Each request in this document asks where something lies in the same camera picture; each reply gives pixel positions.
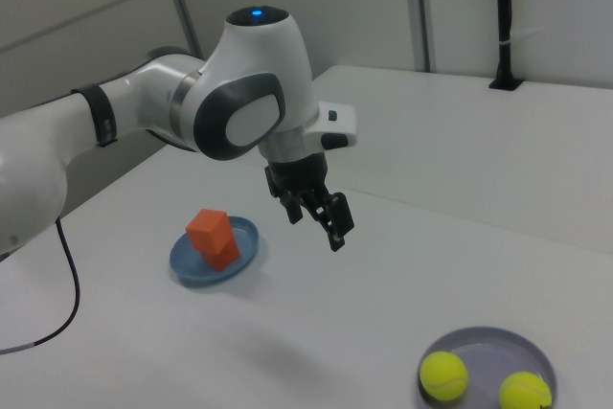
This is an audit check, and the yellow tennis ball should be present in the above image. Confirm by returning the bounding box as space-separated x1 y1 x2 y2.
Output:
498 371 554 409
420 351 469 402

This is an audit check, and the black camera pole with base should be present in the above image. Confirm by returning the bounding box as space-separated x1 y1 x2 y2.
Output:
488 0 524 92

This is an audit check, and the black velcro cable strap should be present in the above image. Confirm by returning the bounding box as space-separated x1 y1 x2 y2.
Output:
70 83 120 148

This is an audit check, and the blue plate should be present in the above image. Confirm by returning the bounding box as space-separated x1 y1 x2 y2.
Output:
169 216 261 288

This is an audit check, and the orange cube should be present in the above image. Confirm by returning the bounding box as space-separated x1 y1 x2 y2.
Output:
185 208 232 256
203 229 241 273

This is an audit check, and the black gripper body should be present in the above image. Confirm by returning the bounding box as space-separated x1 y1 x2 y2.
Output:
263 152 332 200

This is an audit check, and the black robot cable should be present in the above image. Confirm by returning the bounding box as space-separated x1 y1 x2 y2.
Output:
0 218 81 355

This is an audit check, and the purple plate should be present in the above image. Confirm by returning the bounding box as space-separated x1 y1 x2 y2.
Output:
415 326 559 409

